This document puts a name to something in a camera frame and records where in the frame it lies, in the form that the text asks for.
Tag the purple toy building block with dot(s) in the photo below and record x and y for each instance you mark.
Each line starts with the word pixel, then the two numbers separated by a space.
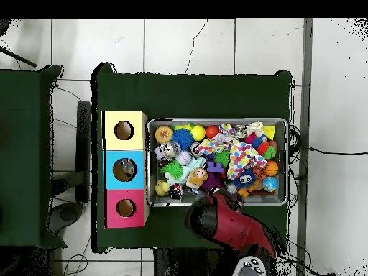
pixel 215 168

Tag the grey stand base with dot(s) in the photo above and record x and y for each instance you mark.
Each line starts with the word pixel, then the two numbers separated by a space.
pixel 70 214

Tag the polka dot cloth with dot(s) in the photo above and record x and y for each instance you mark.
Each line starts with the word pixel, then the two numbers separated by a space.
pixel 241 158

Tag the small red ball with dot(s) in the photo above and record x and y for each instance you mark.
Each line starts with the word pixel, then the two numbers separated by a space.
pixel 212 131

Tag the dark green table cloth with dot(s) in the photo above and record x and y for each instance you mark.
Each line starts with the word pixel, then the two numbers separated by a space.
pixel 201 92
pixel 29 144

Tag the yellow rubber duck toy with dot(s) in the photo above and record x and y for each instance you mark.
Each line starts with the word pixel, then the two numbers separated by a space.
pixel 163 187

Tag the plain yellow ball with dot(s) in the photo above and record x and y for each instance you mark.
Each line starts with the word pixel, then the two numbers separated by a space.
pixel 198 133

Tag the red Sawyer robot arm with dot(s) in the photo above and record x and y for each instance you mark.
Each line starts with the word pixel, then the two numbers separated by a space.
pixel 236 230

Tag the tan plush animal toy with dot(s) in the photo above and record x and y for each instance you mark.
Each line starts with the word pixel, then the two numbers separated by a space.
pixel 197 177

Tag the shallow clear mesh bin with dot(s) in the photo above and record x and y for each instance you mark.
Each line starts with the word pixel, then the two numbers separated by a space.
pixel 217 121

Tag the blue spiky rubber ball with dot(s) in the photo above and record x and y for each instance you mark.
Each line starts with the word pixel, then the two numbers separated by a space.
pixel 183 138

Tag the wooden box with three holes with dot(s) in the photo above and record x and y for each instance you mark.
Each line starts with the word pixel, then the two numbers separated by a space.
pixel 124 156

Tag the black panel stand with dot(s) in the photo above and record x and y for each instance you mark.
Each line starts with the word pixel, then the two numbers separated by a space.
pixel 84 149

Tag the green spiky rubber ball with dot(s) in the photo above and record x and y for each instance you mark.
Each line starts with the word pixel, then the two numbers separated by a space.
pixel 172 169

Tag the crushed silver drink can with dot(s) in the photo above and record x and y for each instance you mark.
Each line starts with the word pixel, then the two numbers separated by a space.
pixel 170 149

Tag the orange ball with cream dots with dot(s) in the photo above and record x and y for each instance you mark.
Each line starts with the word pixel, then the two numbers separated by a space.
pixel 163 134

